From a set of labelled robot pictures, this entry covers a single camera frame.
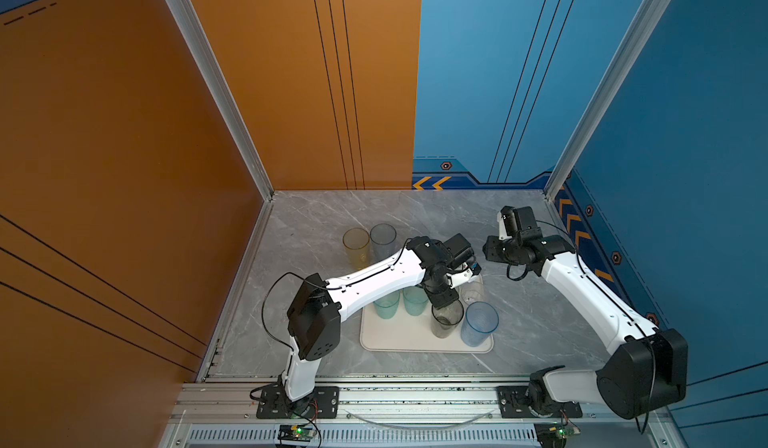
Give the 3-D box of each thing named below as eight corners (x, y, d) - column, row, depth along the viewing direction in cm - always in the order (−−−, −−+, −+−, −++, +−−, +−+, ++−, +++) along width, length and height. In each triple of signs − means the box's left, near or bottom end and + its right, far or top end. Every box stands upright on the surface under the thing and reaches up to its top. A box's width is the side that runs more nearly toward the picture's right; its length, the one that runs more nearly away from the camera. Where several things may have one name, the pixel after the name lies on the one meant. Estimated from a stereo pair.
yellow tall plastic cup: (347, 271, 100) (341, 248, 89) (349, 252, 105) (344, 227, 94) (371, 271, 100) (367, 247, 89) (372, 252, 105) (369, 227, 94)
